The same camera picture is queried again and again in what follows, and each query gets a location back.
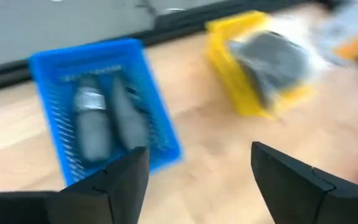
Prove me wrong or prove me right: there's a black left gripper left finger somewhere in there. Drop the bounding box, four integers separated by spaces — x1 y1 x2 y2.
0 146 151 224

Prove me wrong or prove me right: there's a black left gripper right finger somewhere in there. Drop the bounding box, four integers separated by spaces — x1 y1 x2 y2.
250 141 358 224

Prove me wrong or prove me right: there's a bagged black round disc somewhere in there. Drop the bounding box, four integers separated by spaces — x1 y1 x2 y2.
227 18 329 110

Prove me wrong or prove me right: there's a blue plastic basket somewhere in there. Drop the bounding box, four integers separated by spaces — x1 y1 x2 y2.
29 37 185 187

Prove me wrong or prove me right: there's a yellow plastic basket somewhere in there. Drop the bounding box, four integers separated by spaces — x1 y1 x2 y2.
204 9 318 121

